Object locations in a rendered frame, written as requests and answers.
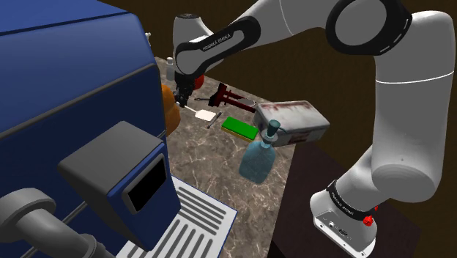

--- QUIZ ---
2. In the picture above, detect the orange rounded loaf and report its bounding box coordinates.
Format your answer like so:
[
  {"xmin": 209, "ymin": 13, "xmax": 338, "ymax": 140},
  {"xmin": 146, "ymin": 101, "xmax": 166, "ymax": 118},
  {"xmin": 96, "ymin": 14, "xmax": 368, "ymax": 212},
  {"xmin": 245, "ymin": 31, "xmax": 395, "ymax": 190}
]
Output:
[{"xmin": 161, "ymin": 83, "xmax": 182, "ymax": 136}]

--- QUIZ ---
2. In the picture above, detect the small clear bottle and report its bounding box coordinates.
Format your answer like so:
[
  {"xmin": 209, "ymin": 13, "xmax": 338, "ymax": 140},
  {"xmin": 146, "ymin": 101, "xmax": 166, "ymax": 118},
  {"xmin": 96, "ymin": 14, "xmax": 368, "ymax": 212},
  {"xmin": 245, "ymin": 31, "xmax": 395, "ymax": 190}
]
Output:
[{"xmin": 165, "ymin": 56, "xmax": 176, "ymax": 81}]

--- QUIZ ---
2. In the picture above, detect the white spatula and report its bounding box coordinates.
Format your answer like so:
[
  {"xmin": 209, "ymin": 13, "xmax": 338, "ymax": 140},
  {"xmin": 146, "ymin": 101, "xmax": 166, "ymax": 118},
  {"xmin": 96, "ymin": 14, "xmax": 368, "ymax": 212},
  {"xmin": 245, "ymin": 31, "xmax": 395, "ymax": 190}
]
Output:
[{"xmin": 184, "ymin": 105, "xmax": 218, "ymax": 122}]

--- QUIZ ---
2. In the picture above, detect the dark grey pen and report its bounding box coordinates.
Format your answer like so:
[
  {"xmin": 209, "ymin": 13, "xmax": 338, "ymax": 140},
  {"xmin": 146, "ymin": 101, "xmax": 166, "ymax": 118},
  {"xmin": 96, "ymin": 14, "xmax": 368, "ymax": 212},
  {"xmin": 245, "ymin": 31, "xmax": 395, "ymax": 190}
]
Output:
[{"xmin": 207, "ymin": 111, "xmax": 223, "ymax": 130}]

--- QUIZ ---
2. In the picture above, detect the dark red corkscrew tool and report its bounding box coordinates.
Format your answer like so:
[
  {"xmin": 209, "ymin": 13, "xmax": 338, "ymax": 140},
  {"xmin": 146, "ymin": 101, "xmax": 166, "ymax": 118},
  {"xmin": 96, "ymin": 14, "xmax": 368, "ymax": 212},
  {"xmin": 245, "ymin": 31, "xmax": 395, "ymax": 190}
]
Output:
[{"xmin": 208, "ymin": 82, "xmax": 257, "ymax": 112}]

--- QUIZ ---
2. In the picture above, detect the green and yellow sponge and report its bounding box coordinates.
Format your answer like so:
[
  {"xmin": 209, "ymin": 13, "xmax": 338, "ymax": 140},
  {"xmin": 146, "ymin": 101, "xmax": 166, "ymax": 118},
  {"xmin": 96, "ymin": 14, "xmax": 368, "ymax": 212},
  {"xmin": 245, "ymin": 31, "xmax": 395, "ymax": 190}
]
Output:
[{"xmin": 220, "ymin": 116, "xmax": 259, "ymax": 143}]

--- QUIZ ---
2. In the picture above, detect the teal glass soap bottle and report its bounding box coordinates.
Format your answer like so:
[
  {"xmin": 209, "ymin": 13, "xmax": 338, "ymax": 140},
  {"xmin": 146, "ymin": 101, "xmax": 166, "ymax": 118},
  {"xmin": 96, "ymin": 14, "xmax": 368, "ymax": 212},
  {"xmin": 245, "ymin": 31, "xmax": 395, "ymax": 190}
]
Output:
[{"xmin": 238, "ymin": 119, "xmax": 281, "ymax": 185}]

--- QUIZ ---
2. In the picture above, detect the white and red box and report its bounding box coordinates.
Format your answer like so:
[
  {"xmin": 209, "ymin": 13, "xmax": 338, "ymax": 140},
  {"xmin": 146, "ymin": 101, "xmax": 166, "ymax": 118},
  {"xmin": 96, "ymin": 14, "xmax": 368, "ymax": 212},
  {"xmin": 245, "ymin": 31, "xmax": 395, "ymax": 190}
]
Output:
[{"xmin": 253, "ymin": 100, "xmax": 331, "ymax": 147}]

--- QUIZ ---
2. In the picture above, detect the blue espresso machine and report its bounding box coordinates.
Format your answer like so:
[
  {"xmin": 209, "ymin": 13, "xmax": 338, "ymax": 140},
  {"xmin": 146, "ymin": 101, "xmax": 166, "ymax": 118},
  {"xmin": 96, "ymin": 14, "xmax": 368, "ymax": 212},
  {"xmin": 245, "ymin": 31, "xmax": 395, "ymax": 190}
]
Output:
[{"xmin": 0, "ymin": 0, "xmax": 239, "ymax": 258}]

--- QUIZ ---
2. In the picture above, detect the dark brown robot stand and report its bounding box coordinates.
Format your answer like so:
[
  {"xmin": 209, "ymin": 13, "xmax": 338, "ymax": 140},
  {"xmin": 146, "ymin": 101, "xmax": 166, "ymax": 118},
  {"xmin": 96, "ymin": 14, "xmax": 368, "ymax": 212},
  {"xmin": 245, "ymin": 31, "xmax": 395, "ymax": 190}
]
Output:
[{"xmin": 267, "ymin": 141, "xmax": 422, "ymax": 258}]

